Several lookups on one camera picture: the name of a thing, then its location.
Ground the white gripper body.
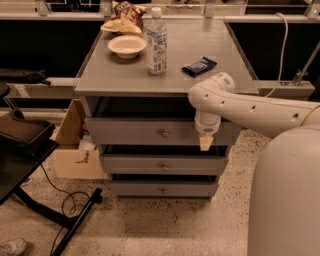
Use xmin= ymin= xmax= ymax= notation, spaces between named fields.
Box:
xmin=194 ymin=110 xmax=221 ymax=136

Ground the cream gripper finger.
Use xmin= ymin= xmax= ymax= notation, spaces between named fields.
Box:
xmin=199 ymin=134 xmax=214 ymax=151

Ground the grey top drawer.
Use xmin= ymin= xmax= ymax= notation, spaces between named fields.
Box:
xmin=85 ymin=116 xmax=244 ymax=147

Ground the grey drawer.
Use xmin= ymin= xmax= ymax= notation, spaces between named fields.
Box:
xmin=100 ymin=155 xmax=228 ymax=175
xmin=85 ymin=116 xmax=244 ymax=147
xmin=110 ymin=182 xmax=218 ymax=198

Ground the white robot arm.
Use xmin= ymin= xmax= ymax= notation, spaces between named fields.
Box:
xmin=188 ymin=72 xmax=320 ymax=256

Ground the grey drawer cabinet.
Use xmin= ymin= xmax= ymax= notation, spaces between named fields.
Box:
xmin=73 ymin=18 xmax=259 ymax=201

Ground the grey middle drawer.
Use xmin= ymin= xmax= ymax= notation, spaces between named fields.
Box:
xmin=100 ymin=155 xmax=228 ymax=175

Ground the grey bottom drawer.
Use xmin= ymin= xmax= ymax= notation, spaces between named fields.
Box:
xmin=110 ymin=182 xmax=218 ymax=198

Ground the dark blue snack packet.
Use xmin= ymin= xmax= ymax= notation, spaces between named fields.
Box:
xmin=182 ymin=57 xmax=217 ymax=78

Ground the clear plastic water bottle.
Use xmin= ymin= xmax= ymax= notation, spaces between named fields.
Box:
xmin=146 ymin=7 xmax=167 ymax=75

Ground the white bowl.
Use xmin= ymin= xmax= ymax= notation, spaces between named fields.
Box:
xmin=108 ymin=35 xmax=146 ymax=59

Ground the yellow cloth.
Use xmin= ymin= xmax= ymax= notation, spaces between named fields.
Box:
xmin=101 ymin=19 xmax=143 ymax=36

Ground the cardboard box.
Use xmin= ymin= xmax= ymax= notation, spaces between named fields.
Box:
xmin=53 ymin=99 xmax=107 ymax=179

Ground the brown chip bag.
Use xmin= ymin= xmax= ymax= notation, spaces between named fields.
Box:
xmin=112 ymin=1 xmax=146 ymax=29

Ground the brown bag on stand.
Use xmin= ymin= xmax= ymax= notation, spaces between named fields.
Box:
xmin=0 ymin=109 xmax=55 ymax=155

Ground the white shoe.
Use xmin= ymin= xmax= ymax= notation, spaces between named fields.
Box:
xmin=0 ymin=238 xmax=27 ymax=256

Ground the white cable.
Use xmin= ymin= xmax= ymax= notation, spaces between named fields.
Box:
xmin=264 ymin=12 xmax=290 ymax=98

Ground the black cable on floor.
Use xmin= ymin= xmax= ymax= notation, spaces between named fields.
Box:
xmin=39 ymin=164 xmax=92 ymax=256

